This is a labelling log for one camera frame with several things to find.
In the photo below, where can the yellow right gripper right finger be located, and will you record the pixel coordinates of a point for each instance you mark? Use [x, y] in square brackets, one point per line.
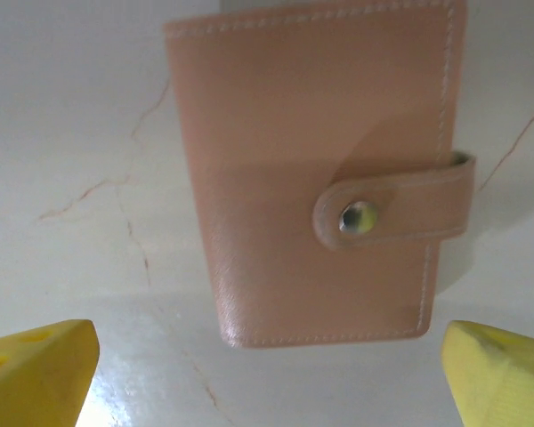
[503, 382]

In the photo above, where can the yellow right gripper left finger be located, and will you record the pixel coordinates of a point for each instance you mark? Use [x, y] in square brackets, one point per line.
[31, 378]

